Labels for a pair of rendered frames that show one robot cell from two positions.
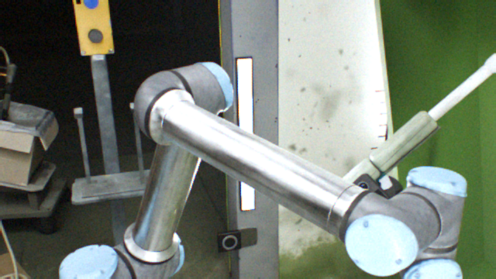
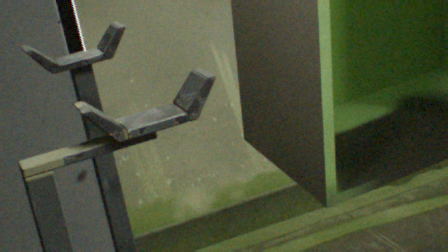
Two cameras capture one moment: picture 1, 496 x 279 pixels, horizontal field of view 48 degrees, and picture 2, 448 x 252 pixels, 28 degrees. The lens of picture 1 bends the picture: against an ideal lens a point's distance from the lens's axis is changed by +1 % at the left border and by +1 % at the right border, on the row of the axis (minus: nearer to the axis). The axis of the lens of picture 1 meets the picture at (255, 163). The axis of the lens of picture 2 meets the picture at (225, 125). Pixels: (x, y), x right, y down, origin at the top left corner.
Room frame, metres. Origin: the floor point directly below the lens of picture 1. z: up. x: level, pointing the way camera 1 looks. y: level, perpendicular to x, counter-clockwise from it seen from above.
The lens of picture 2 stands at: (1.88, 1.13, 1.25)
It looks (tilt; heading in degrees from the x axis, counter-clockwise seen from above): 19 degrees down; 269
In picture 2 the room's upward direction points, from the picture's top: 11 degrees counter-clockwise
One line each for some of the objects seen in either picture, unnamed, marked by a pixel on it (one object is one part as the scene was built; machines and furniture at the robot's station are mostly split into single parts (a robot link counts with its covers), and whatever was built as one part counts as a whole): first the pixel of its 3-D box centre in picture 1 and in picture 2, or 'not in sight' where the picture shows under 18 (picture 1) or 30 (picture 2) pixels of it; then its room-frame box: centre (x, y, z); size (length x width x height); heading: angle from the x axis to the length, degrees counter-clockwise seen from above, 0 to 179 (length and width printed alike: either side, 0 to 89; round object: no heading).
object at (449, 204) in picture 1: (430, 208); not in sight; (0.80, -0.28, 1.27); 0.12 x 0.09 x 0.12; 138
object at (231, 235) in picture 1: (229, 241); not in sight; (2.00, 0.12, 0.51); 0.10 x 0.02 x 0.09; 106
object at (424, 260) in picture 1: (424, 263); not in sight; (0.81, -0.29, 1.16); 0.12 x 0.09 x 0.10; 3
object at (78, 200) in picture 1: (115, 186); not in sight; (1.98, 0.55, 0.78); 0.31 x 0.23 x 0.01; 106
